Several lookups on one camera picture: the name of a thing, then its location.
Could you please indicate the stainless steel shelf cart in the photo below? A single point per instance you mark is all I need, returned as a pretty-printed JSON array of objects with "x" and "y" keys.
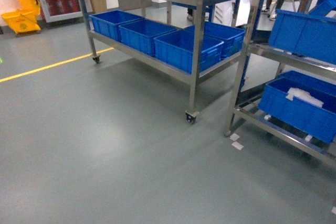
[{"x": 192, "y": 80}]

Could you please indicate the blue crate on cart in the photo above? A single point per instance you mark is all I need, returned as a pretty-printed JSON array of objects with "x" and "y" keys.
[
  {"x": 108, "y": 23},
  {"x": 231, "y": 36},
  {"x": 176, "y": 49},
  {"x": 140, "y": 35}
]

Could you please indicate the blue crate lower rack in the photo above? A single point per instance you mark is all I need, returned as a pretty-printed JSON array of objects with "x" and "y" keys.
[{"x": 316, "y": 121}]

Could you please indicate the blue crate rack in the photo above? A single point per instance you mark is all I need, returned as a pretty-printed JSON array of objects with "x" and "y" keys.
[
  {"x": 311, "y": 35},
  {"x": 316, "y": 121}
]

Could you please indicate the blue crate upper rack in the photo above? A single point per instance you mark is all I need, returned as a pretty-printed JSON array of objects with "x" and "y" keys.
[{"x": 311, "y": 35}]

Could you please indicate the yellow mop bucket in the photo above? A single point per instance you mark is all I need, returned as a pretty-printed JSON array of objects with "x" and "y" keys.
[{"x": 24, "y": 20}]

